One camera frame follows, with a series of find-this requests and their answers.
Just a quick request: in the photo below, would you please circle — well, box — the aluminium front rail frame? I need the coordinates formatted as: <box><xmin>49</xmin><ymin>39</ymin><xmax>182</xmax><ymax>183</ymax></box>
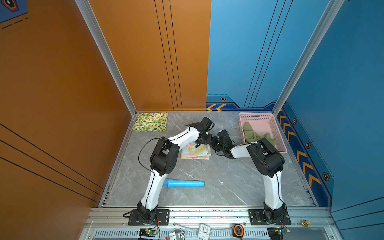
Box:
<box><xmin>80</xmin><ymin>206</ymin><xmax>343</xmax><ymax>240</ymax></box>

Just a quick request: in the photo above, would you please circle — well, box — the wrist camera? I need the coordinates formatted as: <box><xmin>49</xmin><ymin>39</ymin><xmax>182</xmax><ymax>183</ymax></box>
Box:
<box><xmin>218</xmin><ymin>130</ymin><xmax>232</xmax><ymax>146</ymax></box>
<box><xmin>199</xmin><ymin>117</ymin><xmax>215</xmax><ymax>132</ymax></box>

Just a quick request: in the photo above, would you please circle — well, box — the pastel floral skirt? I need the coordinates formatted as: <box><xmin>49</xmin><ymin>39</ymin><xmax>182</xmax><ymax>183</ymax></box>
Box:
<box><xmin>181</xmin><ymin>142</ymin><xmax>212</xmax><ymax>160</ymax></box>

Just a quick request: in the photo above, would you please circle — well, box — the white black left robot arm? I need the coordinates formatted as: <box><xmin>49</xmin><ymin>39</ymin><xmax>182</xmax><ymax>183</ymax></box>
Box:
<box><xmin>123</xmin><ymin>123</ymin><xmax>215</xmax><ymax>225</ymax></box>

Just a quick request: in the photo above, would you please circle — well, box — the white power plug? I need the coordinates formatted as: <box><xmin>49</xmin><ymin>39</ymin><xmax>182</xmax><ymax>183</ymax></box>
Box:
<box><xmin>168</xmin><ymin>228</ymin><xmax>186</xmax><ymax>240</ymax></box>

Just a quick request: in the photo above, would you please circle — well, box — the blue toy microphone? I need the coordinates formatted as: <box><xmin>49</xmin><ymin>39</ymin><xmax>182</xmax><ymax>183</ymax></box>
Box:
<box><xmin>163</xmin><ymin>179</ymin><xmax>205</xmax><ymax>188</ymax></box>

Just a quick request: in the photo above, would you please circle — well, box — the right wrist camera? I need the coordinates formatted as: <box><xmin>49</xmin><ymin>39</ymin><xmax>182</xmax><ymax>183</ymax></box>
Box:
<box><xmin>218</xmin><ymin>130</ymin><xmax>232</xmax><ymax>146</ymax></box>

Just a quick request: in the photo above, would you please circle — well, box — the aluminium corner post left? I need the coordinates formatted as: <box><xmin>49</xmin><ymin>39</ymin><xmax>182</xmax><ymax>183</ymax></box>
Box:
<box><xmin>75</xmin><ymin>0</ymin><xmax>138</xmax><ymax>117</ymax></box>

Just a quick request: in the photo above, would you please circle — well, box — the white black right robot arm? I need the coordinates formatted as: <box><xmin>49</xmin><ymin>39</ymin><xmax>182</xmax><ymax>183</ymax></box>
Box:
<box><xmin>210</xmin><ymin>137</ymin><xmax>287</xmax><ymax>225</ymax></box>

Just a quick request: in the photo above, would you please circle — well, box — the pink perforated plastic basket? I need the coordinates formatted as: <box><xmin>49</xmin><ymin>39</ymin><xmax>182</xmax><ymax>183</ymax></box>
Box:
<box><xmin>239</xmin><ymin>113</ymin><xmax>288</xmax><ymax>155</ymax></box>

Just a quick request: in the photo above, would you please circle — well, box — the green circuit board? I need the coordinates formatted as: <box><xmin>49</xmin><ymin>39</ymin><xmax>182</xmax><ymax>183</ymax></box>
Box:
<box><xmin>138</xmin><ymin>228</ymin><xmax>159</xmax><ymax>240</ymax></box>

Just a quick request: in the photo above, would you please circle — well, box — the olive green ruffled skirt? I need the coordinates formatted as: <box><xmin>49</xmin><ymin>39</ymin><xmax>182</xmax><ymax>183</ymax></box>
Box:
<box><xmin>243</xmin><ymin>122</ymin><xmax>279</xmax><ymax>147</ymax></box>

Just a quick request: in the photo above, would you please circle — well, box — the small white clock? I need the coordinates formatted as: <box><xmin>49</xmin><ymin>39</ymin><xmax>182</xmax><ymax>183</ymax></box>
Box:
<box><xmin>197</xmin><ymin>223</ymin><xmax>212</xmax><ymax>240</ymax></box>

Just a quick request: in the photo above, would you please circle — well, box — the aluminium corner post right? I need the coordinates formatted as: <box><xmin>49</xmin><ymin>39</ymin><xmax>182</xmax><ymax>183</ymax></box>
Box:
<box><xmin>272</xmin><ymin>0</ymin><xmax>345</xmax><ymax>117</ymax></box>

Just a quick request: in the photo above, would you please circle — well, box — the orange black tape measure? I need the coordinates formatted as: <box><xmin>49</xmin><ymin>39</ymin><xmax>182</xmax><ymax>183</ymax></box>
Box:
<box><xmin>232</xmin><ymin>224</ymin><xmax>245</xmax><ymax>239</ymax></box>

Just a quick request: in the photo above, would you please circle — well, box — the lemon print skirt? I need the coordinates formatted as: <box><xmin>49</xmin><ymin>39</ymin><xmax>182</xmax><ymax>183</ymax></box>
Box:
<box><xmin>133</xmin><ymin>113</ymin><xmax>168</xmax><ymax>132</ymax></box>

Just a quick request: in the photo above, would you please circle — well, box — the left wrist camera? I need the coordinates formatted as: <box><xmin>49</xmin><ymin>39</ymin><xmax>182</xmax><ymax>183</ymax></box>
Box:
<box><xmin>199</xmin><ymin>117</ymin><xmax>215</xmax><ymax>132</ymax></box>

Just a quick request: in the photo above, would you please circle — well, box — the right circuit board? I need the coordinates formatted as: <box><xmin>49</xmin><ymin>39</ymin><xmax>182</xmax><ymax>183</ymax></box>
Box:
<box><xmin>267</xmin><ymin>228</ymin><xmax>291</xmax><ymax>240</ymax></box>

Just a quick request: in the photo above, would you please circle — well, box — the aluminium corner post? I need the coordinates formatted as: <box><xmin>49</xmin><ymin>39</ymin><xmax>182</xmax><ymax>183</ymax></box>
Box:
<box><xmin>75</xmin><ymin>0</ymin><xmax>138</xmax><ymax>117</ymax></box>
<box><xmin>272</xmin><ymin>0</ymin><xmax>345</xmax><ymax>117</ymax></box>

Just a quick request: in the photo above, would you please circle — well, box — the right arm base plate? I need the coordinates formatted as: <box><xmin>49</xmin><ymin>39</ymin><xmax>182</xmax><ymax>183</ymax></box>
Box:
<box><xmin>248</xmin><ymin>207</ymin><xmax>292</xmax><ymax>226</ymax></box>

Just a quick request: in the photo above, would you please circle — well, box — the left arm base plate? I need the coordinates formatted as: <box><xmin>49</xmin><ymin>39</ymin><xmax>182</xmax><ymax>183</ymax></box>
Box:
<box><xmin>128</xmin><ymin>209</ymin><xmax>170</xmax><ymax>226</ymax></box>

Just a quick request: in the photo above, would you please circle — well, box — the brass round knob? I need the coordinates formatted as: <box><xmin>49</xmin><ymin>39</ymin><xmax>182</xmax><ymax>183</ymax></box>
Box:
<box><xmin>302</xmin><ymin>220</ymin><xmax>312</xmax><ymax>228</ymax></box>

